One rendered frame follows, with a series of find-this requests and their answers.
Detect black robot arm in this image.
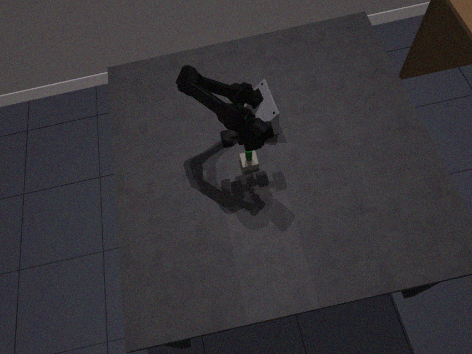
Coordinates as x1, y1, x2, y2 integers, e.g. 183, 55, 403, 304
176, 65, 273, 151

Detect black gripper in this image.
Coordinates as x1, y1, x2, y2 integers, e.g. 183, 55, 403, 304
220, 121, 274, 148

